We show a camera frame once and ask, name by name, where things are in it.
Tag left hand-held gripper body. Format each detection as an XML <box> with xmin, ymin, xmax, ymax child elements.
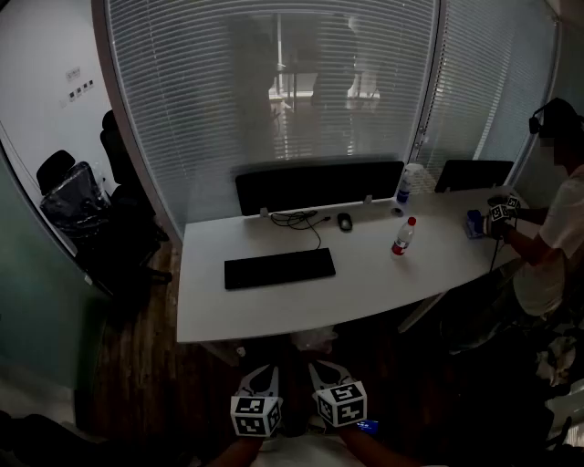
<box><xmin>230</xmin><ymin>387</ymin><xmax>284</xmax><ymax>439</ymax></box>

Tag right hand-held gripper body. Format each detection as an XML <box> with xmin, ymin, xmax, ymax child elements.
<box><xmin>313</xmin><ymin>381</ymin><xmax>369</xmax><ymax>429</ymax></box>

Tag black keyboard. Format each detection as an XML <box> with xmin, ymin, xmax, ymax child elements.
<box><xmin>224</xmin><ymin>247</ymin><xmax>338</xmax><ymax>291</ymax></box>

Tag person's left forearm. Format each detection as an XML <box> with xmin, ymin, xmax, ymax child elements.
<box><xmin>213</xmin><ymin>435</ymin><xmax>266</xmax><ymax>467</ymax></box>

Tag person's right forearm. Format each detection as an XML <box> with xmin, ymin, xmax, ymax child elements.
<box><xmin>339</xmin><ymin>423</ymin><xmax>412</xmax><ymax>467</ymax></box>

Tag clear plastic bag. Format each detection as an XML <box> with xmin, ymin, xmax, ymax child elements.
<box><xmin>291</xmin><ymin>327</ymin><xmax>339</xmax><ymax>355</ymax></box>

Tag person's white shirt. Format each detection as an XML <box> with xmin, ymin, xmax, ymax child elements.
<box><xmin>259</xmin><ymin>432</ymin><xmax>361</xmax><ymax>467</ymax></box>

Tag white desk leg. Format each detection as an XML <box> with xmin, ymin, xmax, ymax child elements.
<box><xmin>396</xmin><ymin>291</ymin><xmax>449</xmax><ymax>334</ymax></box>

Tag clear water bottle red cap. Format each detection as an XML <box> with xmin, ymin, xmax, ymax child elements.
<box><xmin>391</xmin><ymin>216</ymin><xmax>417</xmax><ymax>257</ymax></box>

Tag wide black desk divider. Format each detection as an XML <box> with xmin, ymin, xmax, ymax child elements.
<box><xmin>235</xmin><ymin>160</ymin><xmax>406</xmax><ymax>217</ymax></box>

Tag blue tissue packet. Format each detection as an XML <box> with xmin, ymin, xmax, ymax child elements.
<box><xmin>465</xmin><ymin>209</ymin><xmax>487</xmax><ymax>239</ymax></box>

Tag white spray bottle blue label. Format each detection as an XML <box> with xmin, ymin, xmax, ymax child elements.
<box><xmin>395</xmin><ymin>162</ymin><xmax>424</xmax><ymax>205</ymax></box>

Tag black office chair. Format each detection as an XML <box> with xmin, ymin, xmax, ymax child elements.
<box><xmin>99</xmin><ymin>109</ymin><xmax>173</xmax><ymax>286</ymax></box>

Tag white crumpled bag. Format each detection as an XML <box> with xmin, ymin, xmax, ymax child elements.
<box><xmin>536</xmin><ymin>335</ymin><xmax>579</xmax><ymax>389</ymax></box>

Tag narrow black desk divider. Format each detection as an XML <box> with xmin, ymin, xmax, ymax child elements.
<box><xmin>433</xmin><ymin>159</ymin><xmax>516</xmax><ymax>194</ymax></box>

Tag plastic-wrapped office chair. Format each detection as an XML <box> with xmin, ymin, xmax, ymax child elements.
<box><xmin>36</xmin><ymin>149</ymin><xmax>116</xmax><ymax>256</ymax></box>

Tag wide window blind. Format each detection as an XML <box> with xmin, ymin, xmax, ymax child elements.
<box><xmin>107</xmin><ymin>0</ymin><xmax>440</xmax><ymax>225</ymax></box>

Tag narrow window blind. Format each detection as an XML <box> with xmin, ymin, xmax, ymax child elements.
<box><xmin>415</xmin><ymin>0</ymin><xmax>558</xmax><ymax>184</ymax></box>

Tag black cable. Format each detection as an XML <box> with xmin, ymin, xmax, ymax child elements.
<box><xmin>270</xmin><ymin>210</ymin><xmax>332</xmax><ymax>251</ymax></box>

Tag wall switch panel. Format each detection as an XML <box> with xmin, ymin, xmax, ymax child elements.
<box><xmin>58</xmin><ymin>67</ymin><xmax>96</xmax><ymax>109</ymax></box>

